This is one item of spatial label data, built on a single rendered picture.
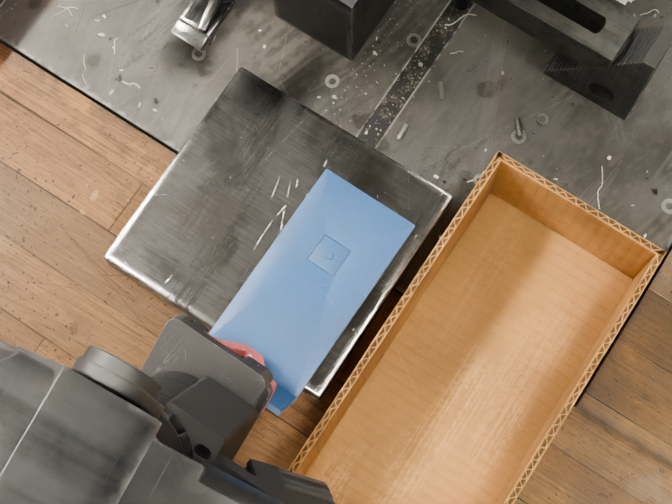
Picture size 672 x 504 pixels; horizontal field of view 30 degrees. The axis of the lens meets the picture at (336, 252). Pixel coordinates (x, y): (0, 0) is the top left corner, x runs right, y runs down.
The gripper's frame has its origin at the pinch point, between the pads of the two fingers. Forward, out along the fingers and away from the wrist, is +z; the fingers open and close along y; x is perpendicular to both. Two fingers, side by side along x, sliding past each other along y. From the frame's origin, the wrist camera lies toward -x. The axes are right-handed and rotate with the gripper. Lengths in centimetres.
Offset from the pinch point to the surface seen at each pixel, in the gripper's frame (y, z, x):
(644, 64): 28.2, 10.2, -10.5
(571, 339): 11.0, 9.8, -16.1
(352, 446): -0.9, 3.1, -8.2
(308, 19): 19.3, 12.1, 10.2
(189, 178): 7.1, 6.2, 10.5
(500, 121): 19.8, 15.5, -4.2
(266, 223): 7.4, 6.3, 4.5
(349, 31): 20.3, 10.4, 6.9
